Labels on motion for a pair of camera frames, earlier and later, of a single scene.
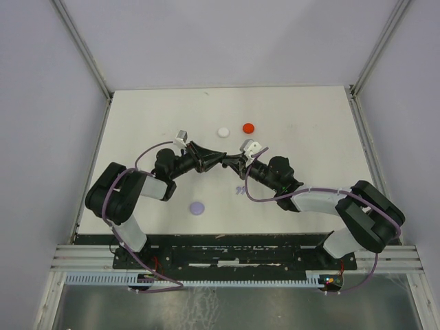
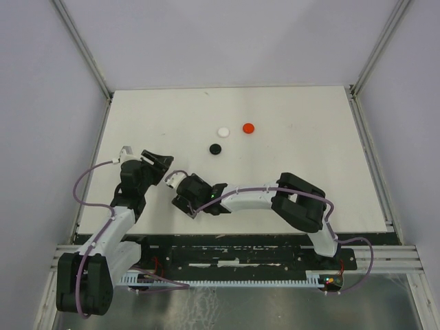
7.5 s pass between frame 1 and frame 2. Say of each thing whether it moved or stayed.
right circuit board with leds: stayed
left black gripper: moved
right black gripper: moved
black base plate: stayed
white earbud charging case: stayed
